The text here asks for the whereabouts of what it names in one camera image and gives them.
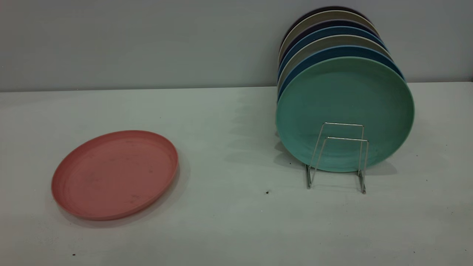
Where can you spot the pink round plate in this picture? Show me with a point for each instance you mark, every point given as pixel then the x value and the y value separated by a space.
pixel 114 177

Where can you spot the green round plate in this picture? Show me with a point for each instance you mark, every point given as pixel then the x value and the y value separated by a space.
pixel 343 96

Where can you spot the blue round plate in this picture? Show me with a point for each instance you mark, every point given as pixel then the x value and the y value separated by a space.
pixel 332 31
pixel 332 52

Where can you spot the beige round plate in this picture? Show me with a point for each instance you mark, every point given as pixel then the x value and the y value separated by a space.
pixel 325 15
pixel 325 41

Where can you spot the dark purple round plate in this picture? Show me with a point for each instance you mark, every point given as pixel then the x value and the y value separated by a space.
pixel 325 8
pixel 332 23

